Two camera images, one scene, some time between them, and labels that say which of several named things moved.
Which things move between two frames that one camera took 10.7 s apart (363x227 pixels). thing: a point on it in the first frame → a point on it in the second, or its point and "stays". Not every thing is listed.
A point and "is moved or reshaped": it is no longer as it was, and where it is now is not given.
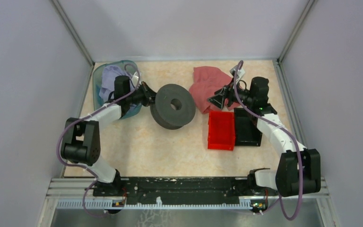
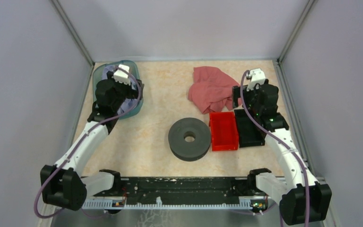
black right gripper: [227, 91] → [236, 95]
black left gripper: [149, 94] → [132, 93]
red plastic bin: [221, 132] stays
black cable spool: [174, 107] → [184, 151]
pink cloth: [207, 80] stays
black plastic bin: [246, 132] is moved or reshaped
